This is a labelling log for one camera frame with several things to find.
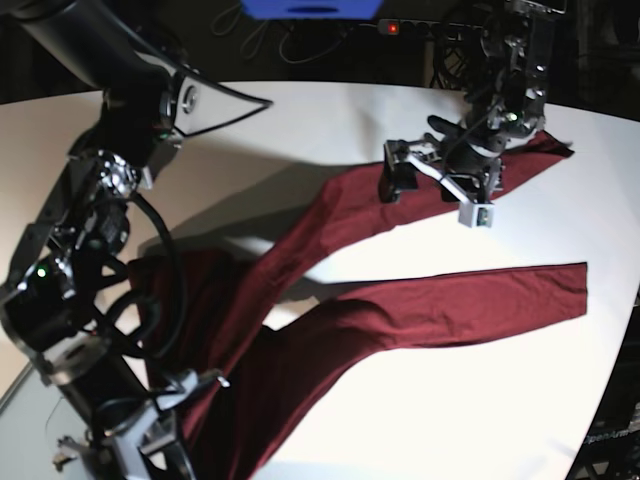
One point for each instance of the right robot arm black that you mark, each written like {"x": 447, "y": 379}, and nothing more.
{"x": 69, "y": 253}

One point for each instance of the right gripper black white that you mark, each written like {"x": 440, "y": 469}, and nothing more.
{"x": 136, "y": 437}

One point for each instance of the dark red long-sleeve t-shirt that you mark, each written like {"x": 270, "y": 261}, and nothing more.
{"x": 277, "y": 376}

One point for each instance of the black power strip red light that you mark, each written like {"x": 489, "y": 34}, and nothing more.
{"x": 424, "y": 29}

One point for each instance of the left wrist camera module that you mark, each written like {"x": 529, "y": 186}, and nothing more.
{"x": 476, "y": 215}

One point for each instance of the blue box at table back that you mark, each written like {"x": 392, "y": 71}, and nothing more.
{"x": 311, "y": 9}

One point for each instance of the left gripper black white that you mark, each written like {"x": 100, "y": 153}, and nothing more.
{"x": 459, "y": 170}

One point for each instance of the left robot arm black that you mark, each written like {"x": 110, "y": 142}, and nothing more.
{"x": 498, "y": 53}

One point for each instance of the black OpenArm labelled case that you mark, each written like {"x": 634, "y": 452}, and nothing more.
{"x": 610, "y": 449}

